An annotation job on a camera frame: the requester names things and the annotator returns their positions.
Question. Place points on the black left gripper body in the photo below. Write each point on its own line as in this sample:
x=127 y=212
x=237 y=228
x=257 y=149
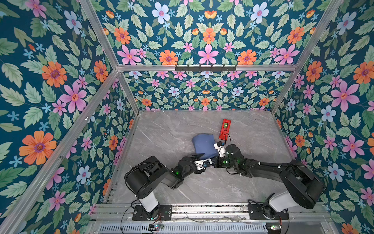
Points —
x=197 y=172

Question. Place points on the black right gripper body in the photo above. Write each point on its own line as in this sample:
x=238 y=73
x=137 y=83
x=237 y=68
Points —
x=224 y=162

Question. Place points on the red tape dispenser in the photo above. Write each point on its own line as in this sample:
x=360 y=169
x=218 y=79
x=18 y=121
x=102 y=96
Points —
x=225 y=128

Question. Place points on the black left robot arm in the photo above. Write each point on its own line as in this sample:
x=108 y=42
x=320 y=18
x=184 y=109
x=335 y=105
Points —
x=143 y=178

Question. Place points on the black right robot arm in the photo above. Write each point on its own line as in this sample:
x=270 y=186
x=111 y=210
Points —
x=303 y=187

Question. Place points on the aluminium horizontal back bar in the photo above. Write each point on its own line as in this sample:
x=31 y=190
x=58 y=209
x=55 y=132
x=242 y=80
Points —
x=272 y=67

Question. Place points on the aluminium left side bar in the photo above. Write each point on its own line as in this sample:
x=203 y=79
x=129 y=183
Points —
x=33 y=192

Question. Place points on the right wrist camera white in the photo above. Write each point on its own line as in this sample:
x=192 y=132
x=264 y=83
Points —
x=220 y=147

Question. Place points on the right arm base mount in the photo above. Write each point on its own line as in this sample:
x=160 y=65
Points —
x=266 y=210

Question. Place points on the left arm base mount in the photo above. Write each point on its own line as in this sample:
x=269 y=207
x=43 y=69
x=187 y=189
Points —
x=161 y=212

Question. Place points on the black hook rail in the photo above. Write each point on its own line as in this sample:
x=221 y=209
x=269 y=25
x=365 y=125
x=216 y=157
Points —
x=205 y=68

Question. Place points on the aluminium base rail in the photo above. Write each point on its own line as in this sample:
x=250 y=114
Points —
x=209 y=211

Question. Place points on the white vented cable duct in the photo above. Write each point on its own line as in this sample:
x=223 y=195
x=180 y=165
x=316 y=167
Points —
x=183 y=228

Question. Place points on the aluminium corner frame post right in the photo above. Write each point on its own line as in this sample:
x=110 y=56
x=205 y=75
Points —
x=324 y=22

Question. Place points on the aluminium corner frame post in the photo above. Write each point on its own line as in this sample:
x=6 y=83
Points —
x=91 y=14
x=324 y=22

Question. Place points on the aluminium corner frame post left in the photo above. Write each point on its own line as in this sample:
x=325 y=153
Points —
x=91 y=14

